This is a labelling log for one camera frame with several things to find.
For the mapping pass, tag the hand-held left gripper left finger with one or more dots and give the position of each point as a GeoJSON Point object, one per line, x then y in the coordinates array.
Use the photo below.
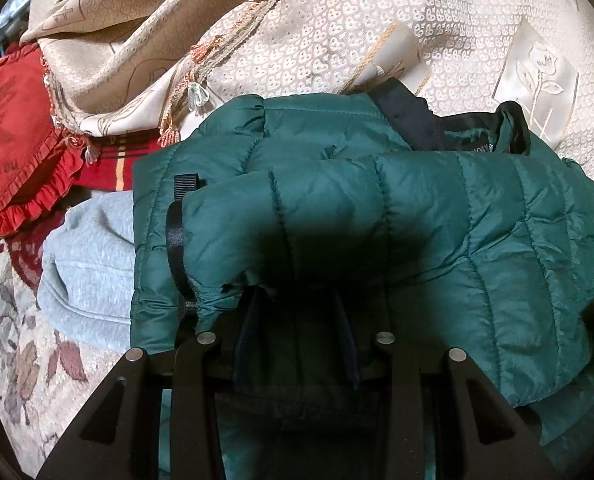
{"type": "Point", "coordinates": [244, 345]}

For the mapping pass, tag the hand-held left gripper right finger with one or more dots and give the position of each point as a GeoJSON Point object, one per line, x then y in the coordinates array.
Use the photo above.
{"type": "Point", "coordinates": [349, 340]}

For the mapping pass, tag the green puffer jacket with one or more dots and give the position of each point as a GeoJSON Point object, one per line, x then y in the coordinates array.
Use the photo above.
{"type": "Point", "coordinates": [377, 240]}

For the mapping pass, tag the grey sweatshirt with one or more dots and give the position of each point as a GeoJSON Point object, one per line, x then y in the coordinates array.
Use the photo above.
{"type": "Point", "coordinates": [89, 280]}

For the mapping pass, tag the floral quilted bedspread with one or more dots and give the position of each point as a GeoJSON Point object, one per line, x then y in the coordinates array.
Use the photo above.
{"type": "Point", "coordinates": [22, 350]}

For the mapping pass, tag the red heart-shaped frilled pillow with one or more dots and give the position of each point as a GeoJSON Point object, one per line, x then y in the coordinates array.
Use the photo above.
{"type": "Point", "coordinates": [14, 140]}

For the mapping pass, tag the beige patterned curtain cloth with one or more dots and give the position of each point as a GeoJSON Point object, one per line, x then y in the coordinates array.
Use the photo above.
{"type": "Point", "coordinates": [302, 35]}

